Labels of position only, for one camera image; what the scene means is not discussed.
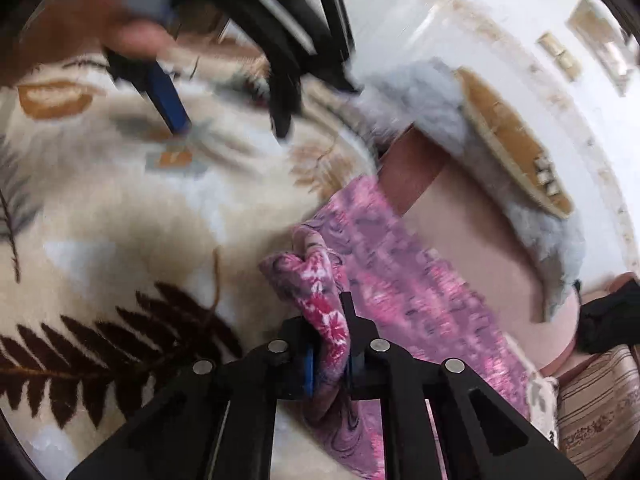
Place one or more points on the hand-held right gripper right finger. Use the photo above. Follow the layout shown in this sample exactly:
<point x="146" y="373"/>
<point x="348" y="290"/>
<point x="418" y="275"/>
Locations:
<point x="360" y="360"/>

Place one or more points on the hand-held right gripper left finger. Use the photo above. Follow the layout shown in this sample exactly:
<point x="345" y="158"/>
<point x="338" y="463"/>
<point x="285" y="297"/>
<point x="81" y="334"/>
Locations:
<point x="309" y="372"/>

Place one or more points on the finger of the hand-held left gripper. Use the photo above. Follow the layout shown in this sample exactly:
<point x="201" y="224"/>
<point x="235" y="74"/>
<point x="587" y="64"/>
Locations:
<point x="285" y="105"/>
<point x="167" y="100"/>

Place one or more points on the purple pink patterned garment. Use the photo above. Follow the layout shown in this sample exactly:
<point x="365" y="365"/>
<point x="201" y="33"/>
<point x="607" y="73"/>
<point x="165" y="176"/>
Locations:
<point x="400" y="285"/>

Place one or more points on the person's left hand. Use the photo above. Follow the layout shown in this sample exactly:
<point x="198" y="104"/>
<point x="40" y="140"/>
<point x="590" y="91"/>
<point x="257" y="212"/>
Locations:
<point x="137" y="32"/>

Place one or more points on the cream leaf print blanket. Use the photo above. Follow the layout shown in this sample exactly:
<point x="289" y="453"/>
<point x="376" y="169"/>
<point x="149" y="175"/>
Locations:
<point x="125" y="220"/>

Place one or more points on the grey quilted cloth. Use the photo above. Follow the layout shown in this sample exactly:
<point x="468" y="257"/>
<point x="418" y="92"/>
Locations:
<point x="425" y="100"/>

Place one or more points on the pink bolster pillow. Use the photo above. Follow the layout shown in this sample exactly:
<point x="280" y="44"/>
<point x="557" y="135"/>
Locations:
<point x="460" y="240"/>

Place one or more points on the beige striped cushion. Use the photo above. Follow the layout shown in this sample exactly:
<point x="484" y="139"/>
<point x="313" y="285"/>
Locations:
<point x="600" y="405"/>

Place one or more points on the black cloth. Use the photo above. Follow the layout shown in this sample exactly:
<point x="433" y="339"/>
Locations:
<point x="610" y="320"/>

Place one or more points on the beige wall switch plate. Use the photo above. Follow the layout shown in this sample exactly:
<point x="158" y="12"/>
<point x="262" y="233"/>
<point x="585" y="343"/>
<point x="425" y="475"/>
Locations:
<point x="551" y="45"/>
<point x="570" y="66"/>

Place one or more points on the beige wall frame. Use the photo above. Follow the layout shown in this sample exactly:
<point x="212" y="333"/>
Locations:
<point x="600" y="40"/>

